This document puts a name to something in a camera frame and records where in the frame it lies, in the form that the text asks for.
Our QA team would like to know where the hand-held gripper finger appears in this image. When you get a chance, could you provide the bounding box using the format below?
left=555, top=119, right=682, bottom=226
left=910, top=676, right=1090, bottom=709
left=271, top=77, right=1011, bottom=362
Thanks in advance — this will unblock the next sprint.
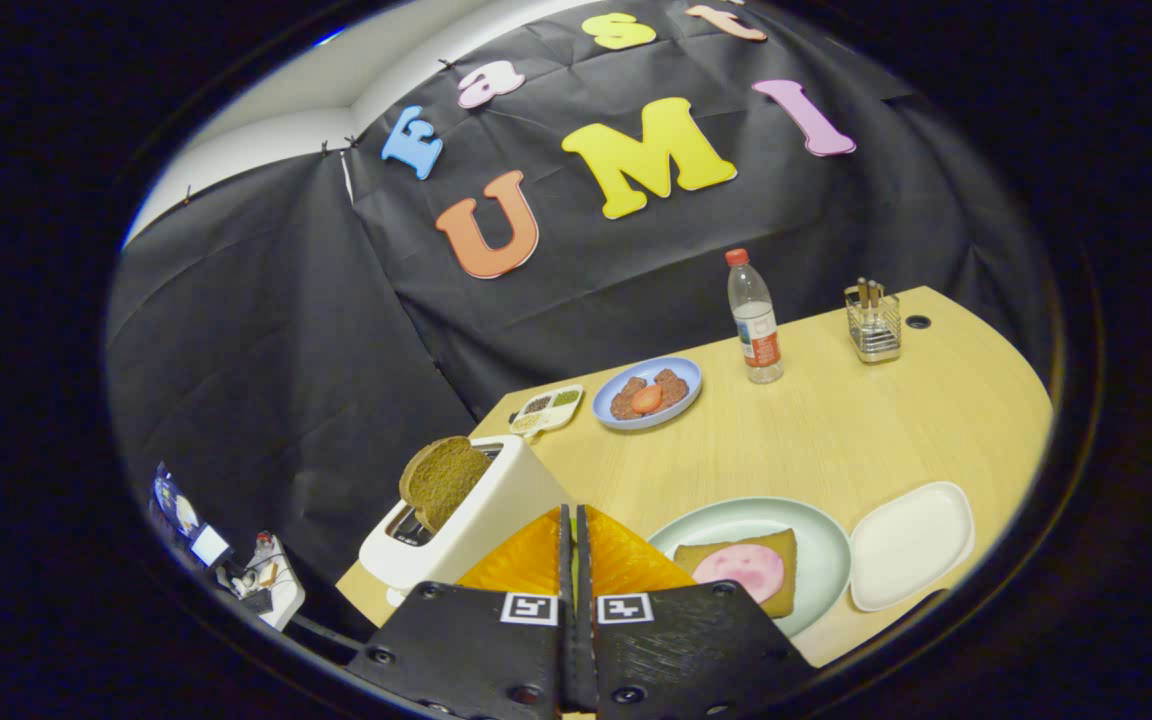
left=574, top=504, right=819, bottom=720
left=346, top=504, right=575, bottom=720

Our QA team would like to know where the brown toast bread slice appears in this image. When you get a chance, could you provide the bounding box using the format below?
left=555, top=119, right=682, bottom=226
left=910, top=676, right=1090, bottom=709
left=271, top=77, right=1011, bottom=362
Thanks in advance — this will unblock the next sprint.
left=398, top=436, right=495, bottom=534

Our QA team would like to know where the white toaster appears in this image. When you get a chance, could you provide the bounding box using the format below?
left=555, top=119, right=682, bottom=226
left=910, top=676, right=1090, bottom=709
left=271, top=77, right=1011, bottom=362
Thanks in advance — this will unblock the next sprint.
left=358, top=435, right=577, bottom=606

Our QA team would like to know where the bread slice with crust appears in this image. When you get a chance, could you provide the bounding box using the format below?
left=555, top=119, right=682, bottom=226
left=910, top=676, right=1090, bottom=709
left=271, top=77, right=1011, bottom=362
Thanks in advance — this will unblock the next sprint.
left=674, top=528, right=799, bottom=619

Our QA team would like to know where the white divided condiment dish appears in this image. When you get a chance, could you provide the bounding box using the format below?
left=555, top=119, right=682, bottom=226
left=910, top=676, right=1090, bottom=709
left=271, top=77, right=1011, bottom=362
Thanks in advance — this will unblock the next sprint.
left=509, top=384, right=585, bottom=437

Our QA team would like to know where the pink ham slice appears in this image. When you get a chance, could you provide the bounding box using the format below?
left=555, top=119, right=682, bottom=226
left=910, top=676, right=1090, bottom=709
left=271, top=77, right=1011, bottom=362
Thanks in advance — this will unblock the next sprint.
left=691, top=543, right=786, bottom=604

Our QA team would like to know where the blue plate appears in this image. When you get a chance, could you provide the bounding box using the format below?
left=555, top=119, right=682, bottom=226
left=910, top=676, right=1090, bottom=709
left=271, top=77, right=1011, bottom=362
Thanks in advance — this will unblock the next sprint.
left=592, top=357, right=704, bottom=431

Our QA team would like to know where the pale green round plate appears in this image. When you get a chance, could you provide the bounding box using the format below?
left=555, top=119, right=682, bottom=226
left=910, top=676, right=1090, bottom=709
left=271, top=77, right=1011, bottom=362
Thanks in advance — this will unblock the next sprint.
left=648, top=497, right=853, bottom=638

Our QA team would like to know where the clear plastic water bottle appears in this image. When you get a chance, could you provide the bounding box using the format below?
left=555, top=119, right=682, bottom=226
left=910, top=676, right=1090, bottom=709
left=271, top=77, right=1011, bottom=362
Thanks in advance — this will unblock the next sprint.
left=724, top=248, right=785, bottom=385

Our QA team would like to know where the white equipment box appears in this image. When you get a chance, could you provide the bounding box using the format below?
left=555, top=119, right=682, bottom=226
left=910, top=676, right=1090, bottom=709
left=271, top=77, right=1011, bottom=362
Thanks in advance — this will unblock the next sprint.
left=226, top=533, right=307, bottom=631

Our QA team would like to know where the white square plate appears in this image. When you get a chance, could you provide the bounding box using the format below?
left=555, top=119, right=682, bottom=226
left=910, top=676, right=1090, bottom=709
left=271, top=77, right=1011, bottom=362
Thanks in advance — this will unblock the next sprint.
left=849, top=481, right=976, bottom=613

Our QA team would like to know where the metal mesh cutlery holder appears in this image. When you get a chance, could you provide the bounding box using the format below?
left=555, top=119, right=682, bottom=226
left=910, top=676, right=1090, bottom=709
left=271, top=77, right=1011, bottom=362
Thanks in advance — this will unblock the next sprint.
left=844, top=286, right=903, bottom=364

